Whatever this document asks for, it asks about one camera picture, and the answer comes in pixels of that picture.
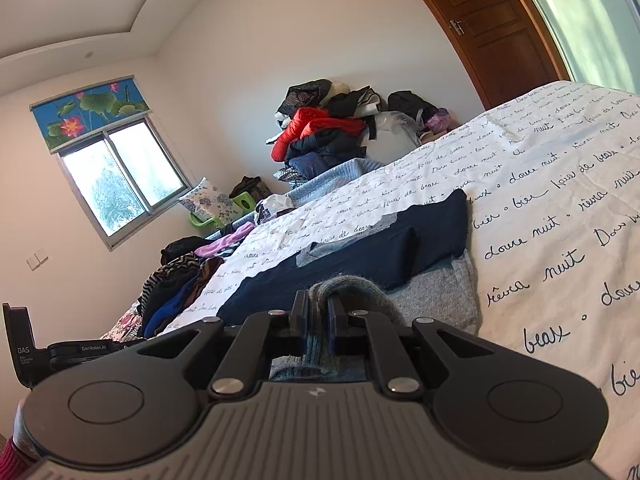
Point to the white wall switch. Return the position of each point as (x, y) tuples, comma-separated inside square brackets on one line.
[(36, 259)]

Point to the dark clothes pile on bed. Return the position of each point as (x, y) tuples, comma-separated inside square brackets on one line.
[(185, 268)]

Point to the red jacket clothes heap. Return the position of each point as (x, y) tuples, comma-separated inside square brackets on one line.
[(324, 124)]

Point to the floral pillow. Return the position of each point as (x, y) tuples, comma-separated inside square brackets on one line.
[(191, 199)]

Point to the sliding glass window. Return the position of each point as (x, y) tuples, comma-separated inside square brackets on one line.
[(124, 177)]

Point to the green plastic stool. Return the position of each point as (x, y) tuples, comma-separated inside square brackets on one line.
[(222, 210)]

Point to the white script-print bedspread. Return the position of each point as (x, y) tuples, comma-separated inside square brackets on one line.
[(552, 179)]

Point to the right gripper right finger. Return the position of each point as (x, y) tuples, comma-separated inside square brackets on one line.
[(373, 337)]

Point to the light blue knit blanket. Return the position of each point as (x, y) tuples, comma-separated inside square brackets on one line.
[(330, 181)]

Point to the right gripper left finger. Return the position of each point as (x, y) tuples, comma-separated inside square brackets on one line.
[(263, 337)]

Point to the grey navy knit sweater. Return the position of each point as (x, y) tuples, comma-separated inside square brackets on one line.
[(409, 264)]

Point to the brown wooden door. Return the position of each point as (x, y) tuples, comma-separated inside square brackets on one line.
[(504, 46)]

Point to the lotus print roller blind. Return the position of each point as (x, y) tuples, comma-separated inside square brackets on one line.
[(72, 116)]

